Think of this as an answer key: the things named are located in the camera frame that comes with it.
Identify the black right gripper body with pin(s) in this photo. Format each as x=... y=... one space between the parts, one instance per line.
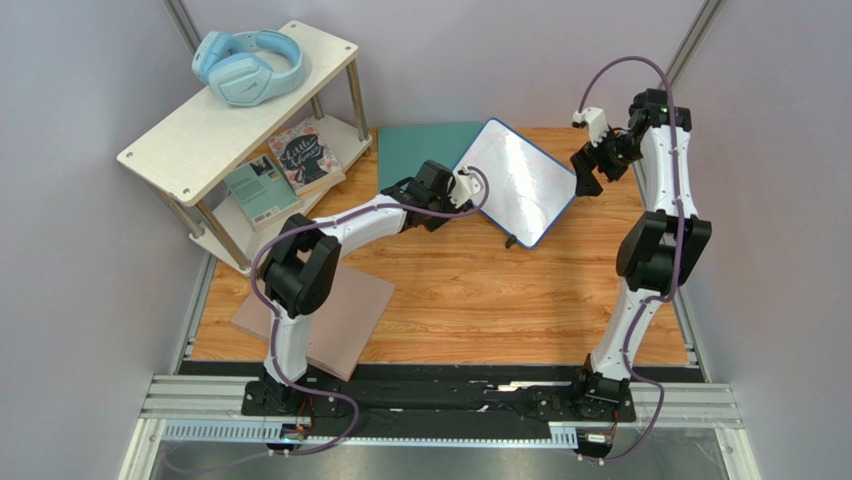
x=589 y=166

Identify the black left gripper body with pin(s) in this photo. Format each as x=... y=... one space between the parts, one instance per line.
x=442 y=204

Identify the blue framed whiteboard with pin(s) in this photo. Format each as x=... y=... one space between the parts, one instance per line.
x=529 y=190

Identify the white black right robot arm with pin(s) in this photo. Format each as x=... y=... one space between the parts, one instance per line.
x=661 y=250

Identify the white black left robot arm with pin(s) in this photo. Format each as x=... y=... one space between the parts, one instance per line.
x=293 y=274

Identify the teal mat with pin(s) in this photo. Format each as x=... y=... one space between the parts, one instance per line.
x=402 y=150

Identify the floral cover book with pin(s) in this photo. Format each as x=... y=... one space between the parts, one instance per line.
x=305 y=159

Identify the teal cover book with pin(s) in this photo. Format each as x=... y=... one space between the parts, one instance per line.
x=263 y=195

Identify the pink square board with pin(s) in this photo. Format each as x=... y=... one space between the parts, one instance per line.
x=334 y=337

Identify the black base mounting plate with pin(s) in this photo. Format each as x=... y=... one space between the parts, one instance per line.
x=445 y=402

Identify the light blue headphones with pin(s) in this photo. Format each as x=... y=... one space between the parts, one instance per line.
x=236 y=74

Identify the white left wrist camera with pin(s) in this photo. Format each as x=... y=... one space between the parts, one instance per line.
x=464 y=186

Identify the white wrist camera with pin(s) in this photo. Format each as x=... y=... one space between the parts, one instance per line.
x=594 y=120
x=464 y=186

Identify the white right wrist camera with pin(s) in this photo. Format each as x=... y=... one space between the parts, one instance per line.
x=594 y=120

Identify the aluminium frame rail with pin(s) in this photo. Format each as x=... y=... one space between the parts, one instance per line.
x=194 y=408

